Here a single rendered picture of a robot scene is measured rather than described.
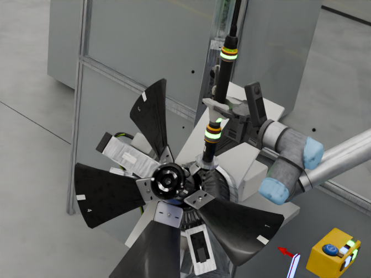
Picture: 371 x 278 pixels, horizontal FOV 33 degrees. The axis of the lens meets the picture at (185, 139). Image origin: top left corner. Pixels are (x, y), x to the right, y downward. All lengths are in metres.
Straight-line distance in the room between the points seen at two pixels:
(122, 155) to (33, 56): 3.42
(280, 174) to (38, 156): 2.77
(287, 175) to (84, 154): 1.96
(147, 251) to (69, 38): 3.08
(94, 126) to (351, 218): 1.43
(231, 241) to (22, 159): 2.53
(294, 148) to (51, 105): 3.35
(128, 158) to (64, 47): 2.77
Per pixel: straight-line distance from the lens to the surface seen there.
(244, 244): 1.85
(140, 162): 2.20
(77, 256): 3.48
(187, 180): 1.94
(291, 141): 1.66
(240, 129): 1.73
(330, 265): 2.08
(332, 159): 1.77
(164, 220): 1.98
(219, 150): 1.93
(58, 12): 4.88
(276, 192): 1.63
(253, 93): 1.69
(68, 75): 4.96
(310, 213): 2.65
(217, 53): 2.35
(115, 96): 3.12
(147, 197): 2.06
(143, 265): 1.96
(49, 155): 4.24
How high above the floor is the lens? 2.32
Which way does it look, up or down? 30 degrees down
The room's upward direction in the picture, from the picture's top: 10 degrees clockwise
